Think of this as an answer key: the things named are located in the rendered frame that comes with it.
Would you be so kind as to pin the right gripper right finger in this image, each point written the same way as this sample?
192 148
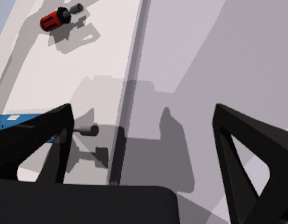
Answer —
267 142

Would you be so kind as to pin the dark blue nut driver barrel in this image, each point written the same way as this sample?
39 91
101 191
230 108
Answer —
13 119

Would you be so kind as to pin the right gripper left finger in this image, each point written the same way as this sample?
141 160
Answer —
20 141

